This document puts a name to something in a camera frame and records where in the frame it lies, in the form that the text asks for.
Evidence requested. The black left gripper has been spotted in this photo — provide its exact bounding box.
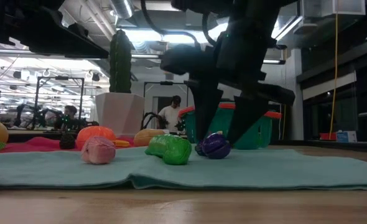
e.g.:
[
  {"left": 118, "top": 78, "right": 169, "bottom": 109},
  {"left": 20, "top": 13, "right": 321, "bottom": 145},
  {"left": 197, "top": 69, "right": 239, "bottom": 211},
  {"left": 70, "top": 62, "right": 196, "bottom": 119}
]
[{"left": 0, "top": 0, "right": 109, "bottom": 59}]

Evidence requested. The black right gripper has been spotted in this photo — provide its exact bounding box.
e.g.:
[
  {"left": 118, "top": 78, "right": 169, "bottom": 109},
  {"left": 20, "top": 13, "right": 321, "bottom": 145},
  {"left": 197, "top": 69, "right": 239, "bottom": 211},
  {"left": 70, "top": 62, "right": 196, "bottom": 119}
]
[{"left": 186, "top": 11, "right": 295, "bottom": 145}]

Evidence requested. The purple toy eggplant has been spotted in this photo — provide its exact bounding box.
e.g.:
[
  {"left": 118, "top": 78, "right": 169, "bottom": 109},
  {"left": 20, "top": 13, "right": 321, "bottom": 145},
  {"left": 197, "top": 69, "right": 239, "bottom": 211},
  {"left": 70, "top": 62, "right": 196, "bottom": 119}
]
[{"left": 195, "top": 133, "right": 232, "bottom": 160}]

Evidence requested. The orange toy tangerine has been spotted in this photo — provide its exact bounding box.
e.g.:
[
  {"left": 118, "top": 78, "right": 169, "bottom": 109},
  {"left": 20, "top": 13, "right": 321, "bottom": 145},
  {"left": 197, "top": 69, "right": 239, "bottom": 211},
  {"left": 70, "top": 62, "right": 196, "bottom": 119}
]
[{"left": 76, "top": 126, "right": 117, "bottom": 150}]

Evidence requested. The dark toy pinecone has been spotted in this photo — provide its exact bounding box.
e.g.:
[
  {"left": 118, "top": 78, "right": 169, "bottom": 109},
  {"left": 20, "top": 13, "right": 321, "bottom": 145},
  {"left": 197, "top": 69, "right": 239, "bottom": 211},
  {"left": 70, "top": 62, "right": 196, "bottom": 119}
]
[{"left": 59, "top": 133, "right": 77, "bottom": 150}]

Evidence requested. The small yellow ridged toy piece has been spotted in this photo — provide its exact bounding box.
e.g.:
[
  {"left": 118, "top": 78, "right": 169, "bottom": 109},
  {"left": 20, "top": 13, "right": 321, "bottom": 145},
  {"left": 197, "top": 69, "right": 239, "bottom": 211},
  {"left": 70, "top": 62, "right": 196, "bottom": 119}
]
[{"left": 113, "top": 139, "right": 131, "bottom": 149}]

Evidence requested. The green cactus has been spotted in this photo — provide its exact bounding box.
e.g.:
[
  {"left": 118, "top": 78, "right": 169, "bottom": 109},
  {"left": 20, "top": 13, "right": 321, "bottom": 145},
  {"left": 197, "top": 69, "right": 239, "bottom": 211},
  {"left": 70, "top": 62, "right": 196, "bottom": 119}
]
[{"left": 109, "top": 29, "right": 133, "bottom": 93}]

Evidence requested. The person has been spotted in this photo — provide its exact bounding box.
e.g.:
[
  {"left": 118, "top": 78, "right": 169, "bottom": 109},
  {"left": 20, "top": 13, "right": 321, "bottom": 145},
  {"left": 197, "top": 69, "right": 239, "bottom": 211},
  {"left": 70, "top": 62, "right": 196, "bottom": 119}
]
[
  {"left": 157, "top": 95, "right": 184, "bottom": 133},
  {"left": 54, "top": 105, "right": 79, "bottom": 130}
]

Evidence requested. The light blue cloth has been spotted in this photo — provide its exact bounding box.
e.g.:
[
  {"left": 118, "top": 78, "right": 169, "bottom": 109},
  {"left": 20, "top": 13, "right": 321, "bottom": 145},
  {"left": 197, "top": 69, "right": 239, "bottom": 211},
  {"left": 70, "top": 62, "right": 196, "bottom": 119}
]
[{"left": 0, "top": 145, "right": 367, "bottom": 190}]

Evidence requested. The white faceted planter pot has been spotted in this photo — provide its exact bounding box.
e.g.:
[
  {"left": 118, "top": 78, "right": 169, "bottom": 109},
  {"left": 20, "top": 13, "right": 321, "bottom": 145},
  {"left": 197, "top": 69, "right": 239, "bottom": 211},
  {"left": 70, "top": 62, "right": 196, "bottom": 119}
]
[{"left": 95, "top": 92, "right": 146, "bottom": 138}]

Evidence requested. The red cloth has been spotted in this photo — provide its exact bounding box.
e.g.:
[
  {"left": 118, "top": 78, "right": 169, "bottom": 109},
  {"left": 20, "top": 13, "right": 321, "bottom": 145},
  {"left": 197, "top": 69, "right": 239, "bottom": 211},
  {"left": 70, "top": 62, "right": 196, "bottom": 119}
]
[{"left": 0, "top": 136, "right": 137, "bottom": 153}]

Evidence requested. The pink textured toy fruit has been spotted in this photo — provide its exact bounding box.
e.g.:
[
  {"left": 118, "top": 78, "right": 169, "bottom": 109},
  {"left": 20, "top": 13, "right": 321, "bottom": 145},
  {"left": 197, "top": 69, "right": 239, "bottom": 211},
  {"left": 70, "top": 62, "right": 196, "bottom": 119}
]
[{"left": 80, "top": 136, "right": 116, "bottom": 165}]

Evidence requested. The blue and white box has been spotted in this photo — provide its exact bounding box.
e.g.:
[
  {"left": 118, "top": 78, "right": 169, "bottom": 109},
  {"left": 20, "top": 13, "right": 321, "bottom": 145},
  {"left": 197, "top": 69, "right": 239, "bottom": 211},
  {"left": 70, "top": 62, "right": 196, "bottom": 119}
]
[{"left": 335, "top": 130, "right": 358, "bottom": 143}]

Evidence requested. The teal basket with orange handles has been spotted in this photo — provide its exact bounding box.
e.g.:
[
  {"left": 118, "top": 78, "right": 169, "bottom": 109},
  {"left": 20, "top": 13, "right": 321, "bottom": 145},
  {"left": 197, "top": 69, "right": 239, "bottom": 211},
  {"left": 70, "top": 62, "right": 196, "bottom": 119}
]
[{"left": 179, "top": 101, "right": 282, "bottom": 150}]

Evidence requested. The black robot station frame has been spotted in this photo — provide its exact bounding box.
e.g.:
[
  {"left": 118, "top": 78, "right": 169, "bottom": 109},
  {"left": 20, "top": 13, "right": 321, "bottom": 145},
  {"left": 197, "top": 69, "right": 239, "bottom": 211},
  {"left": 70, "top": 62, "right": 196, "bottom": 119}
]
[
  {"left": 143, "top": 81, "right": 190, "bottom": 106},
  {"left": 34, "top": 76, "right": 85, "bottom": 124}
]

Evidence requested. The silver ventilation duct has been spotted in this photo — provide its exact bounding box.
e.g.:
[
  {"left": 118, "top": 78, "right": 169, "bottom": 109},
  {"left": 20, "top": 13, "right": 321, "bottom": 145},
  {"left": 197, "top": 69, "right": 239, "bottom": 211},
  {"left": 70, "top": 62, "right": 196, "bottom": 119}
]
[{"left": 110, "top": 0, "right": 134, "bottom": 19}]

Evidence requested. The black table frame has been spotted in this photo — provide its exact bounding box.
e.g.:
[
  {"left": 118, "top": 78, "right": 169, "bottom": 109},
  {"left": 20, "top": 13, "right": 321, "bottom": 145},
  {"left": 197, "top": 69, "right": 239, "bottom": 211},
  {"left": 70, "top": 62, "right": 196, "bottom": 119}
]
[{"left": 7, "top": 129, "right": 367, "bottom": 154}]

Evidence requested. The yellow hanging cable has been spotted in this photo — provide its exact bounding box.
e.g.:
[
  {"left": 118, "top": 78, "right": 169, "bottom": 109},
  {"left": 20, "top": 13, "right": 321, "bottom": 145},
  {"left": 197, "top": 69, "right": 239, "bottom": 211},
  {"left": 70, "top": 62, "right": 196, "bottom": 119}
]
[{"left": 328, "top": 12, "right": 340, "bottom": 140}]

